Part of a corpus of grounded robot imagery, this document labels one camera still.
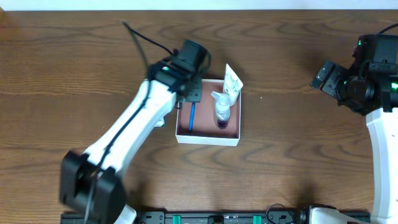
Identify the blue disposable razor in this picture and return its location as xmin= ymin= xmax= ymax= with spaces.
xmin=188 ymin=102 xmax=196 ymax=132

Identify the clear spray bottle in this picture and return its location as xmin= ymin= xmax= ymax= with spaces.
xmin=211 ymin=91 xmax=231 ymax=129

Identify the white cream tube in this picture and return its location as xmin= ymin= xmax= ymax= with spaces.
xmin=223 ymin=64 xmax=243 ymax=106

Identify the green Dettol soap bar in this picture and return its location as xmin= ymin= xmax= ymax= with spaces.
xmin=155 ymin=118 xmax=165 ymax=127

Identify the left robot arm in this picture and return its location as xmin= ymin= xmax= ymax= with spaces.
xmin=59 ymin=40 xmax=211 ymax=223

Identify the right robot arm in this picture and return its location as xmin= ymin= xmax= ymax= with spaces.
xmin=310 ymin=32 xmax=397 ymax=223

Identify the white box with brown interior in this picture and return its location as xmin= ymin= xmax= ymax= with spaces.
xmin=175 ymin=79 xmax=241 ymax=146

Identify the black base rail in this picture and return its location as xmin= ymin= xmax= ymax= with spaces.
xmin=60 ymin=210 xmax=373 ymax=224

